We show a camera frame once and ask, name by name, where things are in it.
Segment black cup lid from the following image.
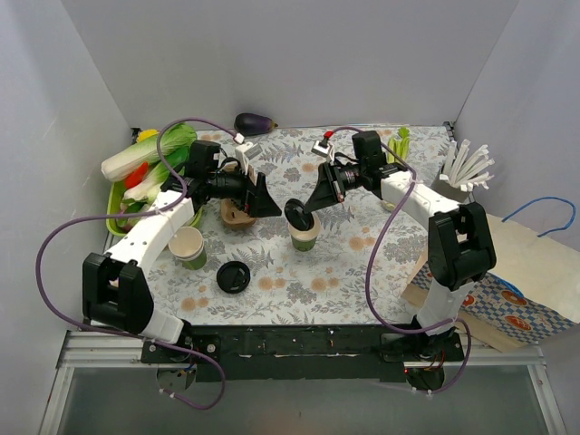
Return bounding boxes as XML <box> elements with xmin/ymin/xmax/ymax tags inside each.
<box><xmin>217</xmin><ymin>261</ymin><xmax>251</xmax><ymax>295</ymax></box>
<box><xmin>284</xmin><ymin>198</ymin><xmax>314</xmax><ymax>231</ymax></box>

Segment green paper coffee cup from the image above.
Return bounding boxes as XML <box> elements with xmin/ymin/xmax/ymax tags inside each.
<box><xmin>288</xmin><ymin>214</ymin><xmax>321</xmax><ymax>252</ymax></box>

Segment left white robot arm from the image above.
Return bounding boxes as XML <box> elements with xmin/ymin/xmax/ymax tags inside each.
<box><xmin>82</xmin><ymin>140</ymin><xmax>282</xmax><ymax>363</ymax></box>

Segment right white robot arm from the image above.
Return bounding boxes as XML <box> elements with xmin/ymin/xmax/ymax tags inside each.
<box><xmin>304</xmin><ymin>129</ymin><xmax>497</xmax><ymax>361</ymax></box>

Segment checkered paper takeout bag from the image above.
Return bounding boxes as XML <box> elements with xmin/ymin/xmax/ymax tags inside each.
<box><xmin>401</xmin><ymin>212</ymin><xmax>580</xmax><ymax>354</ymax></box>

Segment cardboard cup carrier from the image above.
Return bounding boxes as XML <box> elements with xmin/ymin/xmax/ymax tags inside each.
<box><xmin>220</xmin><ymin>162</ymin><xmax>257</xmax><ymax>230</ymax></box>

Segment celery stalk toy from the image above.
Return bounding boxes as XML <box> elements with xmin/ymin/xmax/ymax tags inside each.
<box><xmin>382</xmin><ymin>126</ymin><xmax>411</xmax><ymax>212</ymax></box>

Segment long white cabbage toy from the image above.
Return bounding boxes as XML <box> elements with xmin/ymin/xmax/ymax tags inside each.
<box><xmin>101</xmin><ymin>123</ymin><xmax>198</xmax><ymax>182</ymax></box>

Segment stacked green paper cups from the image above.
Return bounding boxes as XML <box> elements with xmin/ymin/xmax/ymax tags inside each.
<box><xmin>168</xmin><ymin>227</ymin><xmax>207</xmax><ymax>270</ymax></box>

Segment red pepper toy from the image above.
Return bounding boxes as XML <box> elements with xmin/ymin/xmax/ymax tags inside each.
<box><xmin>124</xmin><ymin>161</ymin><xmax>149</xmax><ymax>189</ymax></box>

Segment purple eggplant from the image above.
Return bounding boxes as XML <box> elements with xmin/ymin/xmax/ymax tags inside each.
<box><xmin>234</xmin><ymin>112</ymin><xmax>278</xmax><ymax>137</ymax></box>

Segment floral table mat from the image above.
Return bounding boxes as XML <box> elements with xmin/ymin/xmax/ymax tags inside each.
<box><xmin>90</xmin><ymin>126</ymin><xmax>454</xmax><ymax>326</ymax></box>

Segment black cup lid on mat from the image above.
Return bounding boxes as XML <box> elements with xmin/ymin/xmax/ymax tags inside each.
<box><xmin>217</xmin><ymin>261</ymin><xmax>251</xmax><ymax>295</ymax></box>

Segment straw holder with straws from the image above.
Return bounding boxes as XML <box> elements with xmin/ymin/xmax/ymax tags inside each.
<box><xmin>430</xmin><ymin>140</ymin><xmax>495</xmax><ymax>203</ymax></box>

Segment green vegetable basket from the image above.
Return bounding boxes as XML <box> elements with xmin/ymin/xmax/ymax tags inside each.
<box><xmin>105</xmin><ymin>140</ymin><xmax>207</xmax><ymax>236</ymax></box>

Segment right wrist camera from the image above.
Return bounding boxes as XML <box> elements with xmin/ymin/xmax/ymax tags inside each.
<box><xmin>312</xmin><ymin>130</ymin><xmax>335</xmax><ymax>162</ymax></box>

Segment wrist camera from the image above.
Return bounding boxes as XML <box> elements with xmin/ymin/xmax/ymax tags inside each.
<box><xmin>235</xmin><ymin>141</ymin><xmax>262</xmax><ymax>175</ymax></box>
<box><xmin>312</xmin><ymin>130</ymin><xmax>335</xmax><ymax>162</ymax></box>

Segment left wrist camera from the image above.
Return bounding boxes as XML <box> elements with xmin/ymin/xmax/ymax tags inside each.
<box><xmin>235</xmin><ymin>141</ymin><xmax>262</xmax><ymax>175</ymax></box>

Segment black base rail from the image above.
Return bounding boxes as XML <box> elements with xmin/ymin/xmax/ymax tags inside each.
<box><xmin>140</xmin><ymin>324</ymin><xmax>464</xmax><ymax>382</ymax></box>

